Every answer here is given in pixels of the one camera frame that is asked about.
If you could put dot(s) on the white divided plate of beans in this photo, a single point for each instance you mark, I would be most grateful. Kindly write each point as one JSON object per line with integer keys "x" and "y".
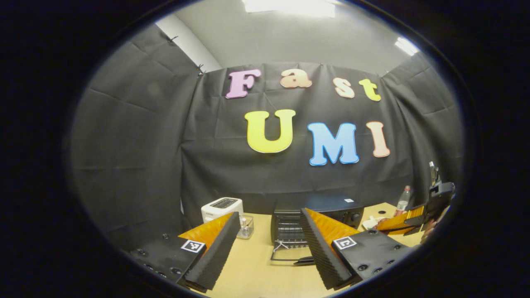
{"x": 370, "y": 223}

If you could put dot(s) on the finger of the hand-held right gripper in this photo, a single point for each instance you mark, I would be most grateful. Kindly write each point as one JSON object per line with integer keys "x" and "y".
{"x": 401, "y": 221}

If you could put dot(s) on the large ceiling light panel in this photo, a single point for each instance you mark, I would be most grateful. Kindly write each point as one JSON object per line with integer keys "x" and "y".
{"x": 290, "y": 7}

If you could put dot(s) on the clear glass cup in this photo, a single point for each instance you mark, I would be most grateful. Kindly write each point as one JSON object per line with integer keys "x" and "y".
{"x": 245, "y": 227}

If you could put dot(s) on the white toaster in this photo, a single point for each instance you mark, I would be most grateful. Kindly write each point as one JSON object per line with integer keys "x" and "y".
{"x": 221, "y": 209}

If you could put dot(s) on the black backdrop cloth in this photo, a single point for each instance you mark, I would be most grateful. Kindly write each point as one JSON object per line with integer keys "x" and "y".
{"x": 136, "y": 157}

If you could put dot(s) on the small ceiling light panel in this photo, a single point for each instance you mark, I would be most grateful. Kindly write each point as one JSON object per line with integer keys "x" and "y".
{"x": 406, "y": 46}

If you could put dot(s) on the black electric oven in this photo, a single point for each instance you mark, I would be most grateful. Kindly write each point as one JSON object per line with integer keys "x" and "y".
{"x": 335, "y": 205}

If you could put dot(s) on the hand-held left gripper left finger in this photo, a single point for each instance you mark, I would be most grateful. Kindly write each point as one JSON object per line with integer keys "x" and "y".
{"x": 217, "y": 256}

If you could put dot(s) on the clear bottle with red label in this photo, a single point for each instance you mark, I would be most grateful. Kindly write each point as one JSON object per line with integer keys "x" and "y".
{"x": 402, "y": 205}

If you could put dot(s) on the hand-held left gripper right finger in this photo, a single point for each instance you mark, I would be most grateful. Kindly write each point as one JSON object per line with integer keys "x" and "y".
{"x": 321, "y": 256}

